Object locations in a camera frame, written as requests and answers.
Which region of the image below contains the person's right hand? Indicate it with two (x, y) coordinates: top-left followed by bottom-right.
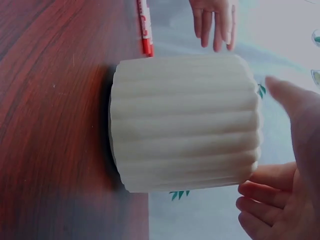
(235, 75), (320, 240)

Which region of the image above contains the person's left hand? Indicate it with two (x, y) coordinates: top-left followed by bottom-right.
(188, 0), (237, 53)

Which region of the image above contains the red marker pen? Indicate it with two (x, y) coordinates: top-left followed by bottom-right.
(136, 0), (155, 58)

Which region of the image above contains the white ribbed cup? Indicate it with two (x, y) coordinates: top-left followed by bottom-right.
(107, 53), (263, 194)

